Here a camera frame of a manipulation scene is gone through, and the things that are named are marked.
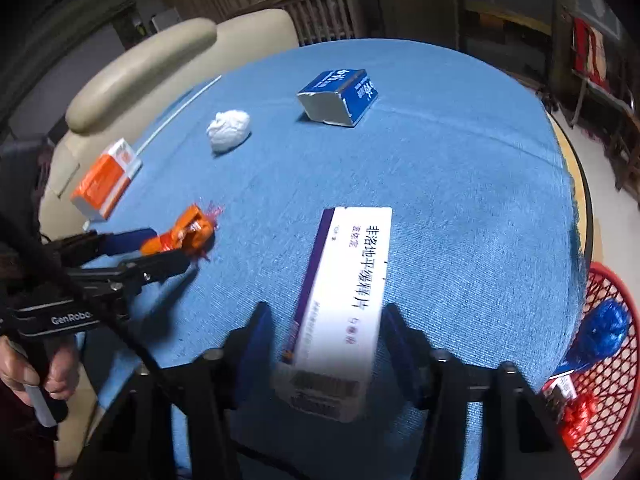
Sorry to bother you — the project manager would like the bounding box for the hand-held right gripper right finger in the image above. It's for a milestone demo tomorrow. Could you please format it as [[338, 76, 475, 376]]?
[[381, 304, 583, 480]]

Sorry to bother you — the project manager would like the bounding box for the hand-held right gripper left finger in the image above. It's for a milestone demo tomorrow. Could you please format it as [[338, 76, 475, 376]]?
[[75, 301, 275, 480]]

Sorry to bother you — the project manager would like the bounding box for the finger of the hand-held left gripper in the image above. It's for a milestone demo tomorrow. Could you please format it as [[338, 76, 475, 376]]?
[[67, 249, 193, 293], [42, 228, 157, 267]]

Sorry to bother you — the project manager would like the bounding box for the orange wrapper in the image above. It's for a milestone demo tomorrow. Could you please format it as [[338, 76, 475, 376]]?
[[140, 203, 222, 261]]

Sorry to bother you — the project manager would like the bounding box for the orange and white box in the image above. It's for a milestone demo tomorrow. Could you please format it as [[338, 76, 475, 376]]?
[[70, 138, 143, 222]]

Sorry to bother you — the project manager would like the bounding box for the long white purple-edged box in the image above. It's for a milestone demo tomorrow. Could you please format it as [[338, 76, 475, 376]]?
[[272, 206, 393, 422]]

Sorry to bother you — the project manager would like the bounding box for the white paper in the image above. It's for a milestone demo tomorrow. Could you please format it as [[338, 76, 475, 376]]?
[[206, 110, 251, 154]]

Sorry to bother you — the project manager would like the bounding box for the red plastic bag ball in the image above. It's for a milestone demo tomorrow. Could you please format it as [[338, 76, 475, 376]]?
[[562, 392, 598, 443]]

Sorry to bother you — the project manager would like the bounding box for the blue plastic bag ball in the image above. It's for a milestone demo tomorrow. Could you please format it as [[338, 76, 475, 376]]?
[[565, 300, 631, 368]]

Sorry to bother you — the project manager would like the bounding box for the red plastic mesh basket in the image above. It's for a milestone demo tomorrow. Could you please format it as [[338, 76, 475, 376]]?
[[542, 261, 640, 476]]

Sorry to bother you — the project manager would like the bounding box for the blue carton box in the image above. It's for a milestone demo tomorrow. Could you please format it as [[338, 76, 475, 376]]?
[[296, 69, 379, 128]]

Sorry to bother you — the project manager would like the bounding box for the person's left hand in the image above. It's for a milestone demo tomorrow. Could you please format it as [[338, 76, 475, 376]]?
[[0, 337, 80, 406]]

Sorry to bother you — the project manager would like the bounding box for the thin white stick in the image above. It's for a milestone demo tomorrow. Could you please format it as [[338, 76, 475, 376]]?
[[136, 75, 222, 155]]

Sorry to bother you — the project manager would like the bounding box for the blue tablecloth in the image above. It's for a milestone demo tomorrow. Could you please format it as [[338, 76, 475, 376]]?
[[82, 38, 588, 480]]

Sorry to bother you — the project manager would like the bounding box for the beige leather sofa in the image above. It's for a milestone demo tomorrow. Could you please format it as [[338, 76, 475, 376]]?
[[37, 8, 301, 226]]

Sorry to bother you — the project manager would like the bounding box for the round wooden table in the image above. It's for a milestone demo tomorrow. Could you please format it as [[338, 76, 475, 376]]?
[[547, 110, 596, 266]]

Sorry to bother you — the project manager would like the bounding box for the wooden crib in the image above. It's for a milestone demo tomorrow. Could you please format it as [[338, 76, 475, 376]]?
[[227, 0, 371, 46]]

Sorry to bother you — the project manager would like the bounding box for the black metal chair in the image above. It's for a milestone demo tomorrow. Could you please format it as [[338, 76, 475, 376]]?
[[565, 10, 640, 126]]

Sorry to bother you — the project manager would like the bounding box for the wooden glass panel door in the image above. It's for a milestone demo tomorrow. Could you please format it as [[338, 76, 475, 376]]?
[[370, 0, 461, 51]]

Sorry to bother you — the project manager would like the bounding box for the red striped cloth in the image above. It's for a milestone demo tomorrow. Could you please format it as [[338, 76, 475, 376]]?
[[572, 17, 608, 86]]

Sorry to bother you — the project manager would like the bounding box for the black cable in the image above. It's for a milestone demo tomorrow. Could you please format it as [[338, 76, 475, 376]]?
[[0, 217, 173, 396]]

